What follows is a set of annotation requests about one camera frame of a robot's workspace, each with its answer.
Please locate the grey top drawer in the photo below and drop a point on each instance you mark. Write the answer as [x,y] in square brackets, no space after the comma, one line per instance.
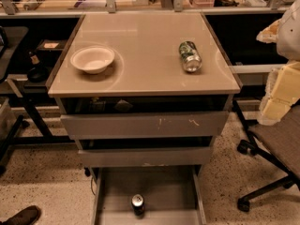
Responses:
[144,125]

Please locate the grey middle drawer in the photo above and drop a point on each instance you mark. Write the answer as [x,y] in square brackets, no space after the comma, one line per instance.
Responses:
[146,157]

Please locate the grey open bottom drawer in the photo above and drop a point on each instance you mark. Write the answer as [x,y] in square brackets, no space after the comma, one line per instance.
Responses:
[171,196]

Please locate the dark pepsi can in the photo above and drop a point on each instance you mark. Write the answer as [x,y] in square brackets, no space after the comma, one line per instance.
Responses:
[137,203]

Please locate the black side table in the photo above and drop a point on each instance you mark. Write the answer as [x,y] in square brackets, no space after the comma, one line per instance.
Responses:
[12,37]

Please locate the white paper bowl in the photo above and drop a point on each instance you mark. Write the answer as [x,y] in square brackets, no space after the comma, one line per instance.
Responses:
[93,59]

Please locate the black office chair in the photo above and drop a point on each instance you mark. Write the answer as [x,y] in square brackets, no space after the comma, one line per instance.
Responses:
[279,144]

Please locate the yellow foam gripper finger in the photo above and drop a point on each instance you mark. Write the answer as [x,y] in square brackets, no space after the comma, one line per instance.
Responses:
[270,33]
[282,90]

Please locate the green soda can lying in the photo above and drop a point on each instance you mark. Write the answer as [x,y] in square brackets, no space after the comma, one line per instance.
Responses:
[190,56]

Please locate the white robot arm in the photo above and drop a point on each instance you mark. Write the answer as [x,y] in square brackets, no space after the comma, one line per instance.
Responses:
[288,43]

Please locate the black round object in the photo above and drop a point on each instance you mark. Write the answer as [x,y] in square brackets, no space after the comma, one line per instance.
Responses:
[37,74]

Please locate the dark glass bottle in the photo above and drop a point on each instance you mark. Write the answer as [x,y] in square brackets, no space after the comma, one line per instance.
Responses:
[34,59]

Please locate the dark shoe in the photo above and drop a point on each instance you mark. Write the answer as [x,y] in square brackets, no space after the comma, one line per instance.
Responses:
[28,216]

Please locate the grey drawer cabinet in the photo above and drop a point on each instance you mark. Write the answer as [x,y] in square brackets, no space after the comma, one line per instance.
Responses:
[146,75]

